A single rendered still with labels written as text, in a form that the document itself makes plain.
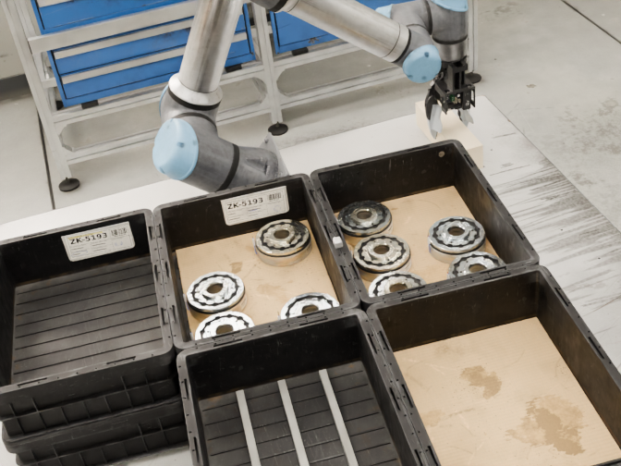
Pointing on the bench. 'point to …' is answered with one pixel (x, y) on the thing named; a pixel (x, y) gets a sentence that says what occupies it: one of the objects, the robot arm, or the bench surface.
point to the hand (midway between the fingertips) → (447, 128)
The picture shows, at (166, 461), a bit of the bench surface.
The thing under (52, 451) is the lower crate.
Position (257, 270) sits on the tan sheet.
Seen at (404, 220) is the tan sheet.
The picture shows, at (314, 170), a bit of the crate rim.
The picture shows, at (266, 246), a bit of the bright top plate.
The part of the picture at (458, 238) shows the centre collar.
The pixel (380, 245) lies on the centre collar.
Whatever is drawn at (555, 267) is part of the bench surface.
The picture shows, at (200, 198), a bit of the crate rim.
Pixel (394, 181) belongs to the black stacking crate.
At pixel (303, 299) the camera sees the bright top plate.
